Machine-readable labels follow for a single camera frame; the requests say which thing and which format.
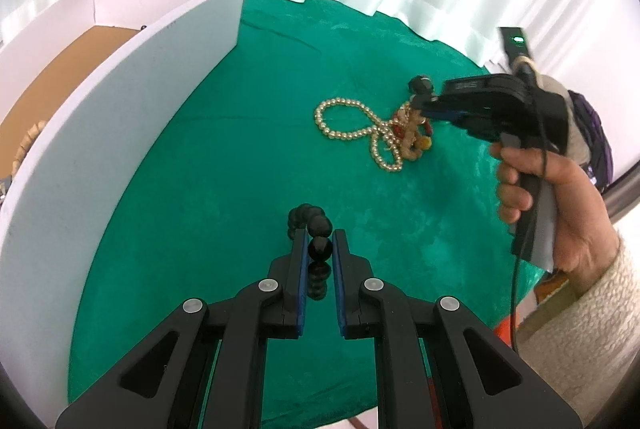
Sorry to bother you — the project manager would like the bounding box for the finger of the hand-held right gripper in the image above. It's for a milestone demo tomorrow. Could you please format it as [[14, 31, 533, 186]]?
[[422, 106, 472, 128], [411, 92, 449, 111]]

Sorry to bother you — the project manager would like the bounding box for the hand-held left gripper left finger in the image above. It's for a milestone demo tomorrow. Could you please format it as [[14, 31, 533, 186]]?
[[55, 228, 308, 429]]

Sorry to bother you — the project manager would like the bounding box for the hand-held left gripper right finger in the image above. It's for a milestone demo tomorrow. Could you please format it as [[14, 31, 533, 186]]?
[[332, 229, 586, 429]]

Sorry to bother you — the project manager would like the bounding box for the black bead bracelet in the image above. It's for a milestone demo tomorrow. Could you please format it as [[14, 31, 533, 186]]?
[[286, 204, 335, 301]]

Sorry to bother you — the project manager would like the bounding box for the multicoloured bead bracelet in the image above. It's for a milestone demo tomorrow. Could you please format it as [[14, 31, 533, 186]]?
[[390, 104, 435, 161]]

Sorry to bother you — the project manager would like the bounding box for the white cardboard box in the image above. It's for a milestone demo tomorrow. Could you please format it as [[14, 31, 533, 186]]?
[[0, 0, 247, 410]]

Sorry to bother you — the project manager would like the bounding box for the beige wooden bead bracelet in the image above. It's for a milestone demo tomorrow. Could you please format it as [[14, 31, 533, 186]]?
[[11, 122, 46, 172]]

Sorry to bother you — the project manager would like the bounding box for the person's right forearm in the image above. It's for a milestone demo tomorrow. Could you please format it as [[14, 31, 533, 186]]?
[[517, 234, 640, 415]]

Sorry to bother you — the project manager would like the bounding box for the person's right hand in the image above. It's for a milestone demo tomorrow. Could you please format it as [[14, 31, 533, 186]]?
[[489, 143, 623, 297]]

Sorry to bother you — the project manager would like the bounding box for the tan cloth bundle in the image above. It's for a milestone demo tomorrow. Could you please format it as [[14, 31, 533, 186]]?
[[537, 74, 596, 170]]

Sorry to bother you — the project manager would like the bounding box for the purple garment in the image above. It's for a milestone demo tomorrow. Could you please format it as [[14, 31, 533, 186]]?
[[570, 90, 615, 187]]

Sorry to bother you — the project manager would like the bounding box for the green velvet cloth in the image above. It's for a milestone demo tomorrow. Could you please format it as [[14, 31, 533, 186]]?
[[67, 0, 543, 427]]

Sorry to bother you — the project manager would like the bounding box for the orange and white blanket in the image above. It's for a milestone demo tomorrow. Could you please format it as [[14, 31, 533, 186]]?
[[492, 314, 523, 350]]

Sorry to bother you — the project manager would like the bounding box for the dark stone bracelet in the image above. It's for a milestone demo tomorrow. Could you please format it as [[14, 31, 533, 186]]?
[[407, 73, 435, 104]]

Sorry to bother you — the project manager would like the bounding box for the pearl necklace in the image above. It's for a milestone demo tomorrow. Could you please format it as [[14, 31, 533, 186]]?
[[314, 96, 406, 173]]

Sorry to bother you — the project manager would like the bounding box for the beige frame bar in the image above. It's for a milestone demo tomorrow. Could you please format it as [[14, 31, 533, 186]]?
[[602, 144, 640, 222]]

